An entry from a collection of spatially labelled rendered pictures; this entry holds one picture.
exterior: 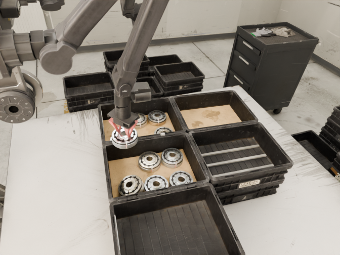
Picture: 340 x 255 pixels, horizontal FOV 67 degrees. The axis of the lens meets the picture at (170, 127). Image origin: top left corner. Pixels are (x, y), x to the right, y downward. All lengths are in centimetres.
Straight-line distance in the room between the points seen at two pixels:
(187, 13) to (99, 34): 138
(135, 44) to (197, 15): 371
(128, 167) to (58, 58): 64
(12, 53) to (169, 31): 372
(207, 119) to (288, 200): 58
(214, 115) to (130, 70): 82
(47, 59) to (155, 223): 68
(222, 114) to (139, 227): 83
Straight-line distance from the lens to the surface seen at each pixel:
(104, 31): 407
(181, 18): 434
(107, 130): 138
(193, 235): 104
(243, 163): 130
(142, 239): 102
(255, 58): 254
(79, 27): 72
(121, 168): 120
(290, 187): 147
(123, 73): 81
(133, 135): 103
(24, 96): 109
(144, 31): 76
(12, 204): 138
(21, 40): 74
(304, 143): 249
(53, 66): 75
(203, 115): 151
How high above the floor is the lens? 175
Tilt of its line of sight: 41 degrees down
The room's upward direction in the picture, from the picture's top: 5 degrees clockwise
